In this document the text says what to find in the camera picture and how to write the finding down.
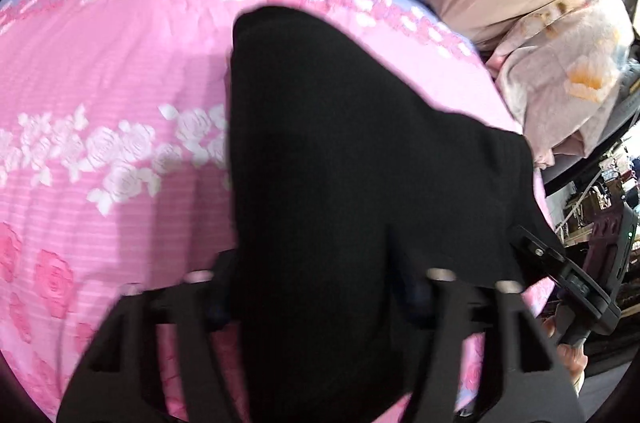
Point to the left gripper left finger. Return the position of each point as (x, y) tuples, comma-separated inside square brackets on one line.
[(153, 360)]

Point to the black pants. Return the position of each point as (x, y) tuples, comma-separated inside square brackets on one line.
[(348, 187)]

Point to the person's right hand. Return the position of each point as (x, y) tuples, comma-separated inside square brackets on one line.
[(575, 361)]

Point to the floral pale pink blanket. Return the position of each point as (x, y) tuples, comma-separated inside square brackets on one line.
[(558, 71)]

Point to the pink rose bed sheet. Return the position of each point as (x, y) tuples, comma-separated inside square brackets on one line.
[(112, 151)]

